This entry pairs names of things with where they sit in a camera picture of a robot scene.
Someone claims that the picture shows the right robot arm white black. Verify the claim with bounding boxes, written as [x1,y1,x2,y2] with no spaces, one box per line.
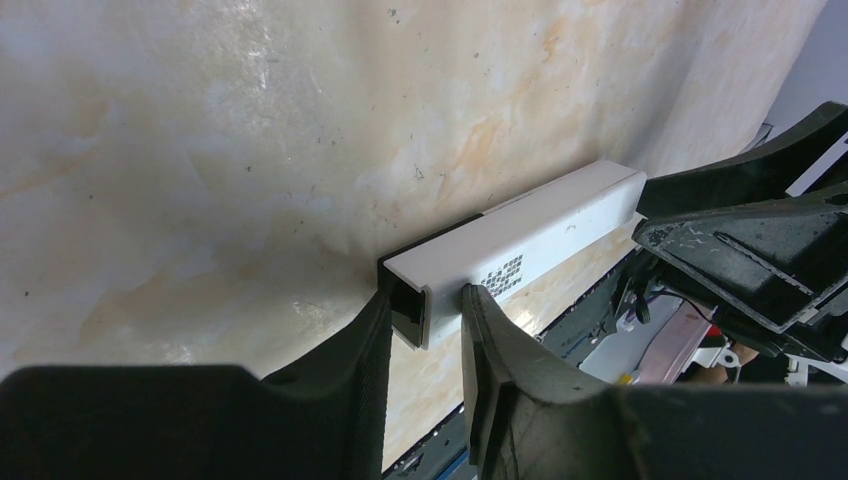
[569,102,847,386]

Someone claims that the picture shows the long white remote control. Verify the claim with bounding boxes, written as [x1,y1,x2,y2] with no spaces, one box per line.
[378,160,647,350]

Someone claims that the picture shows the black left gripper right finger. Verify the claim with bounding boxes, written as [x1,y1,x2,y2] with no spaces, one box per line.
[460,283,848,480]

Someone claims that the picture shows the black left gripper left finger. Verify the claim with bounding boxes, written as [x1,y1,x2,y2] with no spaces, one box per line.
[1,292,392,479]

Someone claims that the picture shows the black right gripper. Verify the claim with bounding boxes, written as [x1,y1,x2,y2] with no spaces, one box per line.
[633,101,847,363]

